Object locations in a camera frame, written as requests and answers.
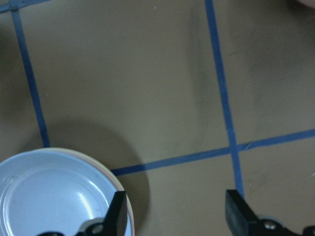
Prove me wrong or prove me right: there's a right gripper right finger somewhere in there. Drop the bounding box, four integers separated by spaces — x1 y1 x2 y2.
225 189 315 236

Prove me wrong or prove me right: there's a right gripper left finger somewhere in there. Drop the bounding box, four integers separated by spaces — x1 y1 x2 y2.
36 190 126 236

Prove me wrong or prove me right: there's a blue plate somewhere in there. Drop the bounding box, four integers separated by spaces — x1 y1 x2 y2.
0 150 118 236

